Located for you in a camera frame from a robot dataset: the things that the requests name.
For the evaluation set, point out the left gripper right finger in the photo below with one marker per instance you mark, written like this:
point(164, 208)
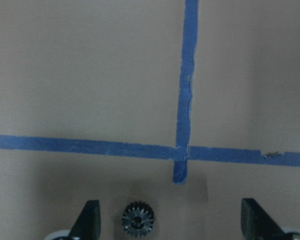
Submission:
point(256, 224)

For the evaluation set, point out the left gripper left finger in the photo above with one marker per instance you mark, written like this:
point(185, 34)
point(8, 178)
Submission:
point(88, 223)

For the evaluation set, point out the black bearing gear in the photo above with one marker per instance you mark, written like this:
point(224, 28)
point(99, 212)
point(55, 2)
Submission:
point(138, 219)

